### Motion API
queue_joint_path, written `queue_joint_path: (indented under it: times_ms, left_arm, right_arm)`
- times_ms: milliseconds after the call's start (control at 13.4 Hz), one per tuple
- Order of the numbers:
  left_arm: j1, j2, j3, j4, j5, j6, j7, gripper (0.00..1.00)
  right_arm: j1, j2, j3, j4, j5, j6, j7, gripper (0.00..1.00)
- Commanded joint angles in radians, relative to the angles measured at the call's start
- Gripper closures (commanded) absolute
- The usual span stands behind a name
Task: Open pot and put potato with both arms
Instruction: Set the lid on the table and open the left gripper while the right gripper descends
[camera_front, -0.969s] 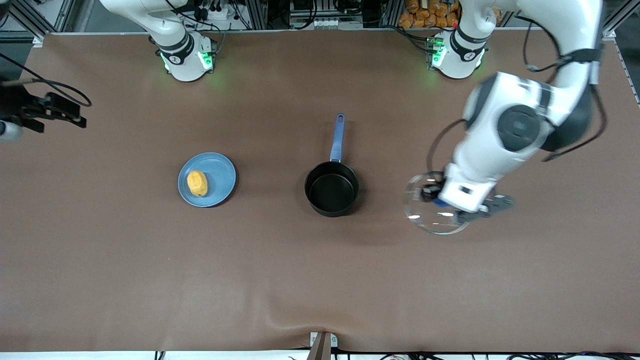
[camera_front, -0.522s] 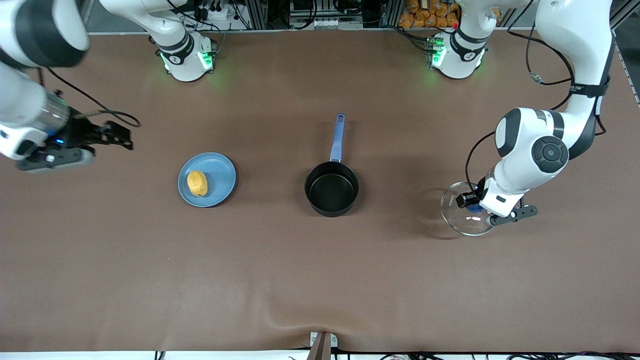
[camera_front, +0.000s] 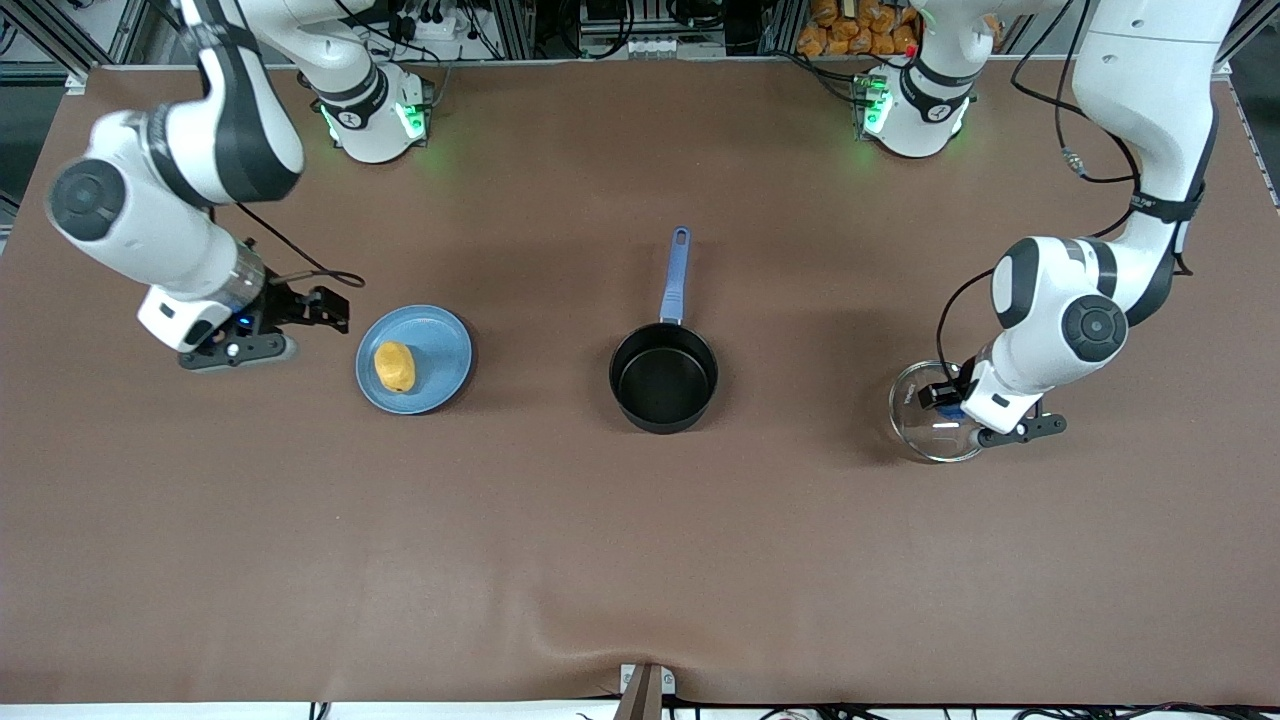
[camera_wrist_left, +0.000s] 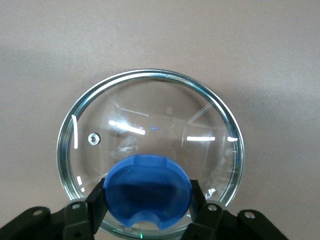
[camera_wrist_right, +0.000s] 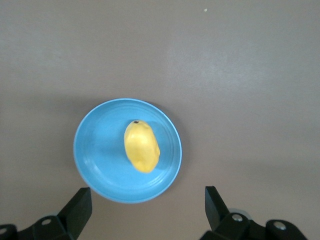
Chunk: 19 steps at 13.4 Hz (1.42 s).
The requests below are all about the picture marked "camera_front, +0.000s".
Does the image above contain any black saucepan with blue handle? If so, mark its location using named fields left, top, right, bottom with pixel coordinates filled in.
left=609, top=226, right=721, bottom=435

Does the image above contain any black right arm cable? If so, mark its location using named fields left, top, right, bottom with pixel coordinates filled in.
left=235, top=203, right=366, bottom=291

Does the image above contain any glass lid with blue knob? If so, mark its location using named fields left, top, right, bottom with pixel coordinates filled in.
left=889, top=360, right=987, bottom=464

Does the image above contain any brown table cover mat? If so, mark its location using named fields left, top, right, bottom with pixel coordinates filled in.
left=0, top=57, right=1280, bottom=706

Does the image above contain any aluminium frame profile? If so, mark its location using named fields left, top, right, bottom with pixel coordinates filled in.
left=0, top=0, right=186, bottom=96
left=1215, top=0, right=1280, bottom=79

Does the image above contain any grey electronics box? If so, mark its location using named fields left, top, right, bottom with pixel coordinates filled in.
left=578, top=0, right=729, bottom=58

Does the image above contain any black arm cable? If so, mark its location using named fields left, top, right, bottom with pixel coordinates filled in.
left=935, top=0, right=1143, bottom=386
left=235, top=203, right=366, bottom=291

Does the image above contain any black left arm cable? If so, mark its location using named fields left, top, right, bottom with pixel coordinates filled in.
left=935, top=0, right=1143, bottom=386

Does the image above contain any pile of orange packets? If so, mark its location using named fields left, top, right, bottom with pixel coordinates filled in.
left=797, top=0, right=921, bottom=58

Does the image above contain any metal table edge bracket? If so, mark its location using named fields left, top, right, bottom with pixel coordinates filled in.
left=618, top=662, right=677, bottom=720

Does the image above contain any round blue plate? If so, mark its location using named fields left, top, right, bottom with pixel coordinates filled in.
left=356, top=304, right=474, bottom=416

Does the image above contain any yellow potato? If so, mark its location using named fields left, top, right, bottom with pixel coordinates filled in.
left=374, top=341, right=417, bottom=394

